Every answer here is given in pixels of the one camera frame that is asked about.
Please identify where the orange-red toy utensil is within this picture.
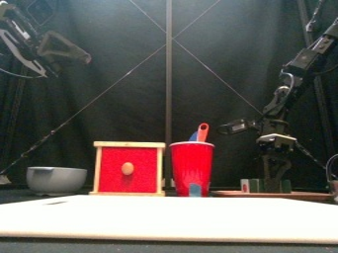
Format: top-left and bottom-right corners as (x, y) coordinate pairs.
(195, 123), (211, 143)

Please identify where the thin grey diagonal cord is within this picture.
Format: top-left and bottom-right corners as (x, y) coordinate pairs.
(0, 0), (222, 175)
(130, 0), (329, 171)

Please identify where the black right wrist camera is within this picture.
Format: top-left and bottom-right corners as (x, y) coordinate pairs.
(216, 119), (262, 136)

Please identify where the red plastic cup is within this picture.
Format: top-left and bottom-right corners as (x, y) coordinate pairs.
(168, 141), (216, 198)

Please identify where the pale grey-blue bowl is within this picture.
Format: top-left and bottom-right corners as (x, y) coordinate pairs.
(25, 166), (88, 196)

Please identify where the grey frame pole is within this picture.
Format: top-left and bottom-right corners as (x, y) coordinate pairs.
(166, 0), (174, 190)

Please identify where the white cutting board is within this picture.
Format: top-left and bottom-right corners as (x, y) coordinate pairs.
(0, 194), (338, 245)

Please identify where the wooden box with red drawer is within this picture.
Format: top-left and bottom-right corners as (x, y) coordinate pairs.
(90, 140), (168, 198)

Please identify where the blue tape strip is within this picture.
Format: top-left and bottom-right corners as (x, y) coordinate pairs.
(188, 183), (202, 198)

